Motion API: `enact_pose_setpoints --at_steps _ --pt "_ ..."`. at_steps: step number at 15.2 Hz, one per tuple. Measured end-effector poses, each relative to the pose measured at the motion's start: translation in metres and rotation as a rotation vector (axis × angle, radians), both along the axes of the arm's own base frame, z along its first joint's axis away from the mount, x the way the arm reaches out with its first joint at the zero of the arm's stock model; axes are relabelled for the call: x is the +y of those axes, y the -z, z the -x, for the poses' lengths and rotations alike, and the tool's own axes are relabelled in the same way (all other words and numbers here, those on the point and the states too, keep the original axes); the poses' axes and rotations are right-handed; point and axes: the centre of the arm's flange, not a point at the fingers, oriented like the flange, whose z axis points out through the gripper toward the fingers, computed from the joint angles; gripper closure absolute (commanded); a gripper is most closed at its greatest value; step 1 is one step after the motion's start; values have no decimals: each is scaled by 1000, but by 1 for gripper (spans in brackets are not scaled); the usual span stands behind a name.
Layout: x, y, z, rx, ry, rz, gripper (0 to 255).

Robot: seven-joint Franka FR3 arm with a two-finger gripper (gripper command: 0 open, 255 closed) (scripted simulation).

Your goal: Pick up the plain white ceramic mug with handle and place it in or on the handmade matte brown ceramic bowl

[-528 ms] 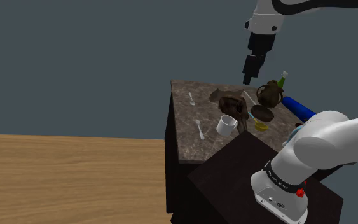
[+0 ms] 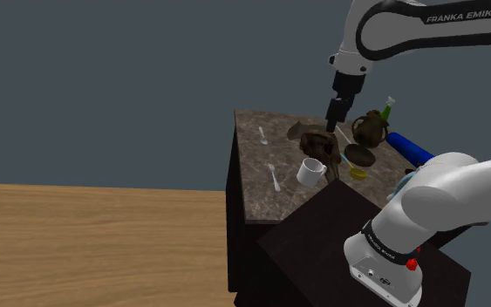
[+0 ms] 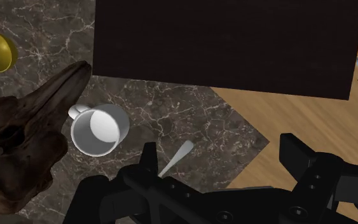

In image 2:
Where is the silver fork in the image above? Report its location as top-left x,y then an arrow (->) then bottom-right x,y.
267,163 -> 282,194

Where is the yellow scoop with blue handle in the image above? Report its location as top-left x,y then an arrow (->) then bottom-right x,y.
339,152 -> 369,181

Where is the thin white stick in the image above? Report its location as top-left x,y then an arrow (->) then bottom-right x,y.
335,124 -> 353,146

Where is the white mug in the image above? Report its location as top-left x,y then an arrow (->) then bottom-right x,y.
296,157 -> 328,188

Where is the blue cylinder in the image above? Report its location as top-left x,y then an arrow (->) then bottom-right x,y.
385,131 -> 436,166

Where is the dark brown bowl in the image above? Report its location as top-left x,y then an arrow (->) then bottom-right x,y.
344,143 -> 377,168

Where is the dark cabinet with marble top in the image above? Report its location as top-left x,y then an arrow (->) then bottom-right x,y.
225,109 -> 475,295

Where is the light blue object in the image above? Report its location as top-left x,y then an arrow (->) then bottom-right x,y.
386,167 -> 420,201

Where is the dark robot stand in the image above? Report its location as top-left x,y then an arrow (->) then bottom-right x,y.
256,178 -> 473,307

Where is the flat brown piece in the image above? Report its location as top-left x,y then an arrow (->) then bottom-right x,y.
286,120 -> 319,141

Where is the green spray bottle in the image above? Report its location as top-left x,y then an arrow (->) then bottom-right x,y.
379,96 -> 397,122

